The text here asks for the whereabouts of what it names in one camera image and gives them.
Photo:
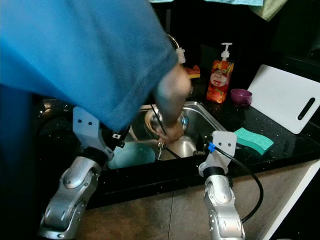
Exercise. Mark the metal tongs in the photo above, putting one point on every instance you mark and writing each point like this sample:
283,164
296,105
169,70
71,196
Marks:
160,150

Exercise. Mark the stainless steel bowl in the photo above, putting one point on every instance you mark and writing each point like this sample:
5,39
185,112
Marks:
152,122

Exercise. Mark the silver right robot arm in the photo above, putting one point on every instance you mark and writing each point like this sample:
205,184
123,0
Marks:
222,205

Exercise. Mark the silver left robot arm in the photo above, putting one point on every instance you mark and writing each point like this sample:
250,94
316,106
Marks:
75,195

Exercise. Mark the bare person forearm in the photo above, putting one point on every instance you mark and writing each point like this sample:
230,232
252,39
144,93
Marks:
172,92

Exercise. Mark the bare person hand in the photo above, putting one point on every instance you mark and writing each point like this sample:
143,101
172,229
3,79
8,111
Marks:
172,132

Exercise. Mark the stainless steel sink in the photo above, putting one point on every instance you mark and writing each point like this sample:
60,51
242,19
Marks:
195,120

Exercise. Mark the green wavy sponge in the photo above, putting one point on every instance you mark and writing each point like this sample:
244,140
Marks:
254,141

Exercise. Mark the black sponge holder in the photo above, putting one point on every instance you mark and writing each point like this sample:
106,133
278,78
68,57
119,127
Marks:
201,89

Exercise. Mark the purple cup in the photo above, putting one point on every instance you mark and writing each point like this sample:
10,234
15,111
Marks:
241,97

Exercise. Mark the orange pump soap bottle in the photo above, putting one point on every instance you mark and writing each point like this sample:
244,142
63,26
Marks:
223,80

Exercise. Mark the yellow and red sponge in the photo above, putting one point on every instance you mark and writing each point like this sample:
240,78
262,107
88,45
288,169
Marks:
193,72

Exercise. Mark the white cutting board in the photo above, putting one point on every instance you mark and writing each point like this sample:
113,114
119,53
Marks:
280,95

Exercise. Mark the white faucet filter head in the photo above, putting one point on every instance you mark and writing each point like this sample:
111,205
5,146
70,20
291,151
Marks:
180,55

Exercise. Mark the person in blue shirt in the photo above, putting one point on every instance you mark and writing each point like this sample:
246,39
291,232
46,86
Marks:
80,50

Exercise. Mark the chrome gooseneck faucet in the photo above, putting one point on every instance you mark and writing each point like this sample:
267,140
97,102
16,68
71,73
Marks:
174,41

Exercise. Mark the olive green hanging cloth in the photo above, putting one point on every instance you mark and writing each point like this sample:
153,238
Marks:
272,7

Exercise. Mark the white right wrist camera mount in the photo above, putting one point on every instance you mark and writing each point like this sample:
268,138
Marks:
224,145

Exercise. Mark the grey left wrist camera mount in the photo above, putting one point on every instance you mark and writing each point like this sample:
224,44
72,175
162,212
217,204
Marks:
87,127

